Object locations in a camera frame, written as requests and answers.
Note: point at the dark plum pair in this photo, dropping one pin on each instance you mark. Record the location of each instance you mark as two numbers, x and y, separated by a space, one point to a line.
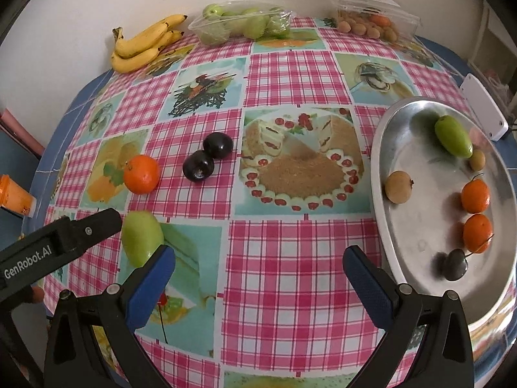
198 166
218 145

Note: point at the white plastic box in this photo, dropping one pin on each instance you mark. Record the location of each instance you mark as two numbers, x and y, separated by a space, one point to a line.
484 107

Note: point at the clear plastic longan box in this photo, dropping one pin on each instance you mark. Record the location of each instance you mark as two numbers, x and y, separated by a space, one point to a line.
375 19

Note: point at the brown longan fruit large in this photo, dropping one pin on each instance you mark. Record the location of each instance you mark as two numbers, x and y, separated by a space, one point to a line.
398 187

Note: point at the orange mandarin with stem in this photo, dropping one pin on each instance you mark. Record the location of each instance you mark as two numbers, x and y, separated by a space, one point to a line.
477 233

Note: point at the small green mango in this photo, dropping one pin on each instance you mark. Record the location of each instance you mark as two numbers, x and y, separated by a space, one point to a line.
453 137

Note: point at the large metal bowl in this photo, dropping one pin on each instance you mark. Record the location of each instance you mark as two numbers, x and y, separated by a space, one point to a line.
416 234

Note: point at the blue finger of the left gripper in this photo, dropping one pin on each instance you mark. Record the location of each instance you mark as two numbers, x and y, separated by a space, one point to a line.
51 247

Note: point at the person left hand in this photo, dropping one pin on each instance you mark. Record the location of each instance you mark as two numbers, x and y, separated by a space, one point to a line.
38 295

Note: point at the banana bunch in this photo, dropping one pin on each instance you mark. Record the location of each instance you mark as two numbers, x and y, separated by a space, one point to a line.
134 53

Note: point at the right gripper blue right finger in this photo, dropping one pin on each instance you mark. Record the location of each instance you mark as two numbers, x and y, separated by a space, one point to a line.
444 357

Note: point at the small brown longan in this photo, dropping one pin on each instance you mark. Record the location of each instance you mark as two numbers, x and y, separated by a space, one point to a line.
477 160

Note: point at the dark plum front pair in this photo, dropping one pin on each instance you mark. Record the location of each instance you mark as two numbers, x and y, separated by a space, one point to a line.
198 166

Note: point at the dark plum with stem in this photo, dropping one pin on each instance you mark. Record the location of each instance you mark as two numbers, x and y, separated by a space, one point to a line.
455 265

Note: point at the pink checkered tablecloth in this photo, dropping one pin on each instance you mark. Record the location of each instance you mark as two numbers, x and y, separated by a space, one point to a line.
258 298

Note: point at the clear bag of green fruits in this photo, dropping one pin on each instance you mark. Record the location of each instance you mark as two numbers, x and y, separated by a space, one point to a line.
220 22

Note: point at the white shelf unit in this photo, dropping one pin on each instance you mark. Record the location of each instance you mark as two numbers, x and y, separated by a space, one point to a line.
494 58

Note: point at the dark plum back pair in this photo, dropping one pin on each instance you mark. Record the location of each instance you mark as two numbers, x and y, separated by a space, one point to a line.
218 145

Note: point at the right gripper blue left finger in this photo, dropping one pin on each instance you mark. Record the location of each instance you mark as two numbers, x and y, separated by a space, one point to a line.
74 358

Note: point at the large green mango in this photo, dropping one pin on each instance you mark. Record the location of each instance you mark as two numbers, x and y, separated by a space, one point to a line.
141 235

